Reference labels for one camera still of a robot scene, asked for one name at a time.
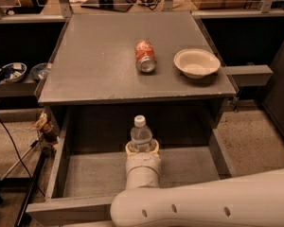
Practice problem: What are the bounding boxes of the black monitor stand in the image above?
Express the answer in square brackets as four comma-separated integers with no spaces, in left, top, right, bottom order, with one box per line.
[80,0,133,12]

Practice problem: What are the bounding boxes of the open grey top drawer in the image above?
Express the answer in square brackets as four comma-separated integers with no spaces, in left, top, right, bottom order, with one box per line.
[27,105,236,226]

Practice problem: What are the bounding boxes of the snack bags on floor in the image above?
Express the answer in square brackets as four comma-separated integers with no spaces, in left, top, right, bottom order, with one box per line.
[33,112,58,150]

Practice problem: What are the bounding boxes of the blue bowl on shelf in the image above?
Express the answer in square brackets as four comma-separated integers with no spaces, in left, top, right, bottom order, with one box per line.
[29,62,51,81]

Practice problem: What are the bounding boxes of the white paper bowl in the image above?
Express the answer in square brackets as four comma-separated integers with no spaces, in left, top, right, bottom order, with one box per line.
[173,48,221,79]

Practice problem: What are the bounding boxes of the clear plastic tea bottle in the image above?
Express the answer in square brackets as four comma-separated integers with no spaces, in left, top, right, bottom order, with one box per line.
[129,115,152,152]

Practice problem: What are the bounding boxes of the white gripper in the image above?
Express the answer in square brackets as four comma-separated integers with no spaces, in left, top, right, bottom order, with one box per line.
[125,139,161,175]

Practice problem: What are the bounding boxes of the bowl with small items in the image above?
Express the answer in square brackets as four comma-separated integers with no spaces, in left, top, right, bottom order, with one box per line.
[0,62,27,83]

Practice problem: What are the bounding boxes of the grey drawer cabinet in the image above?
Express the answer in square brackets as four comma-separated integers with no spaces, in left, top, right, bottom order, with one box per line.
[33,10,239,153]

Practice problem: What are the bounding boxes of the red soda can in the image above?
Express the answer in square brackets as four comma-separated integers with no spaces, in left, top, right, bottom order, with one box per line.
[134,40,157,73]

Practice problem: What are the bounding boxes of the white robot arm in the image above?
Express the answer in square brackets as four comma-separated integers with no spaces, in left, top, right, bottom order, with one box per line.
[110,143,284,227]

